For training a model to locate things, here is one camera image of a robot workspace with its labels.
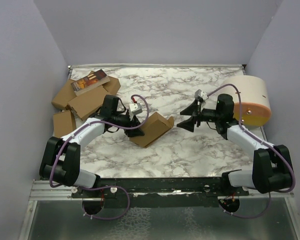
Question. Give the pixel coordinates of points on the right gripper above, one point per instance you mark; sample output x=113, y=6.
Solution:
x=195, y=111

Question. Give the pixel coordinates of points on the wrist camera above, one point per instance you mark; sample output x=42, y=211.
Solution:
x=134, y=109
x=200, y=96

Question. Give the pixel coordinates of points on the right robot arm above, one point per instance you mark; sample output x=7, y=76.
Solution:
x=272, y=167

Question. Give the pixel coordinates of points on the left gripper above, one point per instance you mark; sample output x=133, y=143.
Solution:
x=133, y=132

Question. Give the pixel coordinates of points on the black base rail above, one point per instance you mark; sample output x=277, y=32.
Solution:
x=162, y=192

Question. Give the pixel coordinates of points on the small cardboard box left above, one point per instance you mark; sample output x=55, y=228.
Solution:
x=63, y=123

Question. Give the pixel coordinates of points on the white round ceramic container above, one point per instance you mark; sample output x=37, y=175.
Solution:
x=256, y=110

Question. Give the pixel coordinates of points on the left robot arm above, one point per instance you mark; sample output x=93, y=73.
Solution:
x=60, y=164

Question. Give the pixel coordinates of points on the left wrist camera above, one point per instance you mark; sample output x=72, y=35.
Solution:
x=134, y=109

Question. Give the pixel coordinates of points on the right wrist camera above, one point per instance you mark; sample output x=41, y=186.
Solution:
x=200, y=96

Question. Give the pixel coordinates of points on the paperback book dark cover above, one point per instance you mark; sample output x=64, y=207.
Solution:
x=93, y=80

